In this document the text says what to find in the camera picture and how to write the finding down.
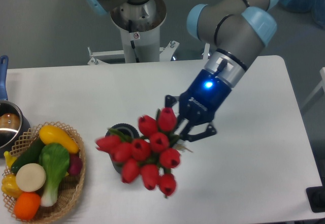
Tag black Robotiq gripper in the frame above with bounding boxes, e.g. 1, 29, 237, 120
165, 70, 232, 142

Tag red tulip bouquet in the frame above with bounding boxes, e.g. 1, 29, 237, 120
95, 108, 187, 198

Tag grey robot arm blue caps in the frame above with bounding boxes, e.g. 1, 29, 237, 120
86, 0, 279, 142

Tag dark grey ribbed vase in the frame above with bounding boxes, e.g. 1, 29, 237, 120
111, 123, 140, 174

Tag purple red radish toy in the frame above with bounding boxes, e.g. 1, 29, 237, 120
67, 154, 83, 176

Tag green bok choy toy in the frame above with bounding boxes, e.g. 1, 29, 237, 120
39, 143, 70, 207

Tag yellow squash toy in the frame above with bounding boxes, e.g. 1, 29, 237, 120
39, 125, 79, 154

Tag woven wicker basket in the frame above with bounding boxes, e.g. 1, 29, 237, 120
2, 122, 86, 223

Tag dark green cucumber toy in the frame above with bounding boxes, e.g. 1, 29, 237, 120
11, 138, 45, 174

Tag black device at edge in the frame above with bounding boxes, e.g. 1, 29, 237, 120
306, 186, 324, 213

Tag cream round radish slice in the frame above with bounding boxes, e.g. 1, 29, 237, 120
16, 163, 46, 192

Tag yellow banana toy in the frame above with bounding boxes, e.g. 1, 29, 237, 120
4, 151, 17, 169

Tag orange toy fruit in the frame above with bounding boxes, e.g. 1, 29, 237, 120
14, 192, 41, 221

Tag yellow bell pepper toy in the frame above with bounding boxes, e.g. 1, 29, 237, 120
1, 174, 23, 198

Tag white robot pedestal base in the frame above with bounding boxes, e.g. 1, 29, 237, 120
88, 0, 180, 65

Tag white frame at right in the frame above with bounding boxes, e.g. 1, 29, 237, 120
300, 67, 324, 115

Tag blue handled steel saucepan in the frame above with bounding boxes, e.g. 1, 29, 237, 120
1, 55, 30, 158

